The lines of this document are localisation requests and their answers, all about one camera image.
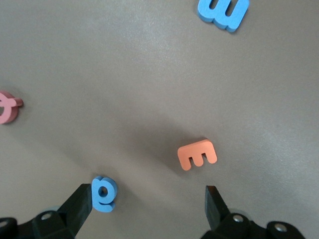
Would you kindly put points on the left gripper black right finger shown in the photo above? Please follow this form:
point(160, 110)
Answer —
point(216, 216)

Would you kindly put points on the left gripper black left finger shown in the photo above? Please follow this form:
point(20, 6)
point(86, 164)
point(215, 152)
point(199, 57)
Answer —
point(74, 214)

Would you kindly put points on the blue foam letter g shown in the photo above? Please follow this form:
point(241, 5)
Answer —
point(96, 196)

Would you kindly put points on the blue foam letter E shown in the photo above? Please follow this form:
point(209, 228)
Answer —
point(204, 10)

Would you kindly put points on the orange foam letter E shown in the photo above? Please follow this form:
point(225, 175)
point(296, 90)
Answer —
point(192, 152)

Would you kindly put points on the pink foam letter Q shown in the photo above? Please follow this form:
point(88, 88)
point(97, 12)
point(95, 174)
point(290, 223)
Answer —
point(13, 102)

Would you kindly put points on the brown table cover sheet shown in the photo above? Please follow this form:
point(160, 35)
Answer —
point(124, 62)

